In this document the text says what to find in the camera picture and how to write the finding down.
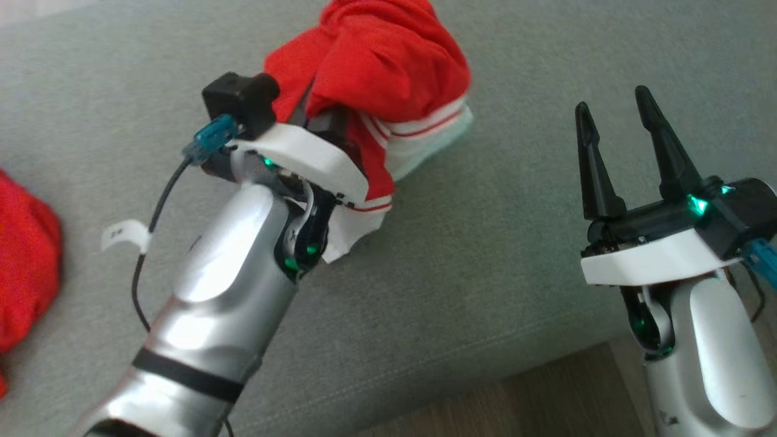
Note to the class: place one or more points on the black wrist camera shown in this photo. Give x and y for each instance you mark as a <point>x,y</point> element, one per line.
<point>746,206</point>
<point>240,100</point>

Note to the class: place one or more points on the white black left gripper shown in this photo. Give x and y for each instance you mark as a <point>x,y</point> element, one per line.
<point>303,158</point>

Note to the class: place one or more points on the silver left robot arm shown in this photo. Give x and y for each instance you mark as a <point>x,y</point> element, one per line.
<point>212,291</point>

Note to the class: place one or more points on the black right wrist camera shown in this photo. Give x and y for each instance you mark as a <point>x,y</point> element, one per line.
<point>746,206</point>

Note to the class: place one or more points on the grey fabric sofa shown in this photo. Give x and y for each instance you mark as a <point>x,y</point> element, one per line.
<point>485,243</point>

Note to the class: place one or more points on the crumpled red garment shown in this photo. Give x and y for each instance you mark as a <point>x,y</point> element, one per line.
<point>24,255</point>

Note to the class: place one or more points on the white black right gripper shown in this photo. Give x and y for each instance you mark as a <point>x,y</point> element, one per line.
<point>643,261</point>

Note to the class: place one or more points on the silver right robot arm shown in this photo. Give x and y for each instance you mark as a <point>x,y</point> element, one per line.
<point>716,352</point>

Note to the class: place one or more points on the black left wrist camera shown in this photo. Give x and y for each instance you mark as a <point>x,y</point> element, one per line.
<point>240,100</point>

